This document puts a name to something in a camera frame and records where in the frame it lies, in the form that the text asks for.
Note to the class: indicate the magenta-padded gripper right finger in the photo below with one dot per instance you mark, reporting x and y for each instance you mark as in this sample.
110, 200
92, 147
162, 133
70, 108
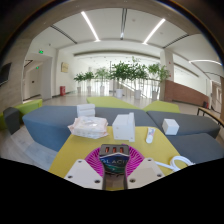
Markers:
146, 172

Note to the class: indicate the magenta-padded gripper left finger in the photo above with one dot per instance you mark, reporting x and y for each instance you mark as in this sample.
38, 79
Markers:
80, 173

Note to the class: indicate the dark usb charger block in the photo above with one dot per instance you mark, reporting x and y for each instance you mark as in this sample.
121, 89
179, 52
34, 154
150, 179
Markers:
114, 163

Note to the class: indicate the white tube with red print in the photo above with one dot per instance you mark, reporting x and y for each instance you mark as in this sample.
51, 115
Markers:
150, 135

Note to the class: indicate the pink wet wipes pack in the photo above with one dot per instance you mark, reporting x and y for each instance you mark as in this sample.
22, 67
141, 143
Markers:
88, 127

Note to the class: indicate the large white box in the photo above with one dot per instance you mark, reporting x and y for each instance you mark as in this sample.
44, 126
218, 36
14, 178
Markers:
123, 128

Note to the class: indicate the small white cube box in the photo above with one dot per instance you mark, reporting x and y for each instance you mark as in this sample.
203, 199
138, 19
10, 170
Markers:
170, 127

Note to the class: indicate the grey sofa module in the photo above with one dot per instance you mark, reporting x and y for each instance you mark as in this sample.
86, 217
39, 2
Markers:
193, 122
196, 146

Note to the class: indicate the long grey sofa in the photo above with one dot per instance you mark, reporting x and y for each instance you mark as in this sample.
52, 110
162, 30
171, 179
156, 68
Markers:
46, 125

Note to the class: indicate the flat white stacked box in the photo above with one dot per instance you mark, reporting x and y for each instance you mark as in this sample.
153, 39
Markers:
86, 110

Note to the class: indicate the green ottoman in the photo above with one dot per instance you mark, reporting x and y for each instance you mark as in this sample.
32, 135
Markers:
110, 102
161, 106

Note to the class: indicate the red bin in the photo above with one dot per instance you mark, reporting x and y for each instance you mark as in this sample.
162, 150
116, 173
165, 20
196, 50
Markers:
62, 90

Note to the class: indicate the green and grey sofa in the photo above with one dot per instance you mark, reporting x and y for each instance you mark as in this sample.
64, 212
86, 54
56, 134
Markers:
23, 108

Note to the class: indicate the potted plants group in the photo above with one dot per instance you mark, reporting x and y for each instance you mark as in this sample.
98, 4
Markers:
125, 71

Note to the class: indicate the green exit sign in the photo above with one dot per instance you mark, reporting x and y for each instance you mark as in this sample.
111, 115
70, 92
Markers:
41, 52

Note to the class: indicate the ceiling light strips group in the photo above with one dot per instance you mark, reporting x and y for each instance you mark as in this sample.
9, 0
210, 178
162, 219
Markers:
90, 26

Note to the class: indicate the wooden bench with black frame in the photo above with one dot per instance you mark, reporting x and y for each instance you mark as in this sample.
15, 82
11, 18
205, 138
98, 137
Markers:
211, 115

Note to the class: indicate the framed wall picture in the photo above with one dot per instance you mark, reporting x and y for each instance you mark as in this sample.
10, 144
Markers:
64, 67

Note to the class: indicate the wall-mounted black screen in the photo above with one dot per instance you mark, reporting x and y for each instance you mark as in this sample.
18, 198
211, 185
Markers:
4, 74

